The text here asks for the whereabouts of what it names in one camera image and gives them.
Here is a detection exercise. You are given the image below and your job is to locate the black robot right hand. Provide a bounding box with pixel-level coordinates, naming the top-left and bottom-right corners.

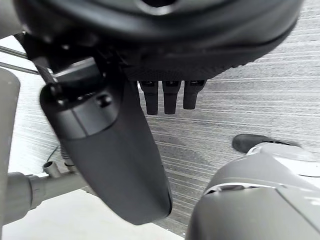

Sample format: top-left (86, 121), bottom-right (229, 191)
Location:
top-left (13, 0), bottom-right (305, 225)

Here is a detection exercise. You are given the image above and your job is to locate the dark robot right foot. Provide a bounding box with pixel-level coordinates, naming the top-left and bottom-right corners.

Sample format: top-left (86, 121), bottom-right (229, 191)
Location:
top-left (231, 133), bottom-right (302, 154)

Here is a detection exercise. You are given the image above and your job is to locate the silver robot right leg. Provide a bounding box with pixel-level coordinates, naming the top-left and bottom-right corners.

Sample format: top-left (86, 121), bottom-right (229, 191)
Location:
top-left (186, 144), bottom-right (320, 240)

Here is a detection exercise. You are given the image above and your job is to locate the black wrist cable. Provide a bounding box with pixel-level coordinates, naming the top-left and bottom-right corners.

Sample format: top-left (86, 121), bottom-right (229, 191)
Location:
top-left (13, 33), bottom-right (57, 85)

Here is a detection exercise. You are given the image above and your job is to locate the grey metal post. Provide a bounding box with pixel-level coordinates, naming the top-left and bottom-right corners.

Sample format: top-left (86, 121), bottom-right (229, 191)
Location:
top-left (0, 67), bottom-right (21, 177)

